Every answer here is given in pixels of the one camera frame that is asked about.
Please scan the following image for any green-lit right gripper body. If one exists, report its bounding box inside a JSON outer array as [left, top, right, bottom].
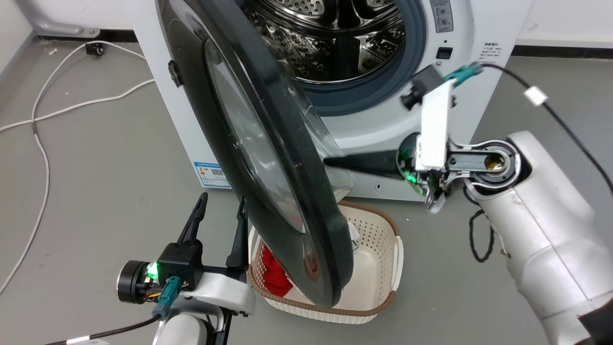
[[396, 133, 454, 214]]

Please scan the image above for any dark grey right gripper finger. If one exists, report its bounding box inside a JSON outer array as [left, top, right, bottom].
[[323, 149, 399, 180]]

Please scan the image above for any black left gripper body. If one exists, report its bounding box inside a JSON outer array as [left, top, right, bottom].
[[117, 241, 205, 305]]

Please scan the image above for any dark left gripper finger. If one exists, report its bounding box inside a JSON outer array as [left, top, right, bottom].
[[226, 196, 250, 269], [177, 192, 209, 244]]

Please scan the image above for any black round washing machine door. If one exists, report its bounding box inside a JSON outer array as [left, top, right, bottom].
[[156, 0, 355, 309]]

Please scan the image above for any white front-load washing machine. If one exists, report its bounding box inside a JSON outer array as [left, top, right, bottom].
[[122, 0, 534, 202]]

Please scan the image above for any blue-grey rubber door gasket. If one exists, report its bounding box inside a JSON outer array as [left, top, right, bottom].
[[287, 0, 427, 117]]

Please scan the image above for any black door latch hook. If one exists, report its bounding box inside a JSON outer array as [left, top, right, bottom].
[[168, 59, 184, 89]]

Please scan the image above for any blue energy label sticker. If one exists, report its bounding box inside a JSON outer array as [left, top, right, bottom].
[[193, 161, 232, 190]]

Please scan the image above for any red garment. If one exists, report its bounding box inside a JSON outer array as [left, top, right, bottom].
[[261, 243, 294, 298]]

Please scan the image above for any cream perforated laundry basket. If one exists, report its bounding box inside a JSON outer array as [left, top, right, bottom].
[[247, 200, 405, 325]]

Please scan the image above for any steel perforated washer drum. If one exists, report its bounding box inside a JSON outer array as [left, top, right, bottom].
[[239, 0, 408, 83]]

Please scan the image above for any printed text label sticker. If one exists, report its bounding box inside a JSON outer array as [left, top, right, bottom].
[[478, 42, 501, 66]]

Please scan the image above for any grey control label panel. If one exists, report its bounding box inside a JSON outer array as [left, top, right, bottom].
[[430, 0, 454, 34]]

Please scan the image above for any white stand base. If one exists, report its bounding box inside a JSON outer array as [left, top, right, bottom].
[[16, 0, 102, 39]]

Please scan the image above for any teal left cable connector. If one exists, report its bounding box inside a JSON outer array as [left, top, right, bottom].
[[152, 276, 183, 321]]

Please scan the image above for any teal cable connector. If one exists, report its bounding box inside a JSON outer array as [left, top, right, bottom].
[[443, 62, 484, 88], [152, 276, 183, 321]]

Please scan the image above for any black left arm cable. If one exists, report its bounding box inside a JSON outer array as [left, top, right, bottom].
[[42, 314, 162, 345]]

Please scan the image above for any black looped right arm cable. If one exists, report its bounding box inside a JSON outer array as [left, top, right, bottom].
[[468, 209, 495, 263]]

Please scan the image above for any teal right cable connector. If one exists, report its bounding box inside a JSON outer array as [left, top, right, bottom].
[[443, 62, 484, 88]]

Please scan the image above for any white straight floor cable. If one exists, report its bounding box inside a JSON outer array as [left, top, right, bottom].
[[0, 78, 157, 133]]

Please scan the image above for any long white looped floor cable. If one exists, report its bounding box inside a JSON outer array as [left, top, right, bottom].
[[0, 40, 147, 295]]

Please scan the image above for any black tagged right arm cable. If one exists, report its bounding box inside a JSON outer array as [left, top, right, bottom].
[[479, 63, 613, 195]]

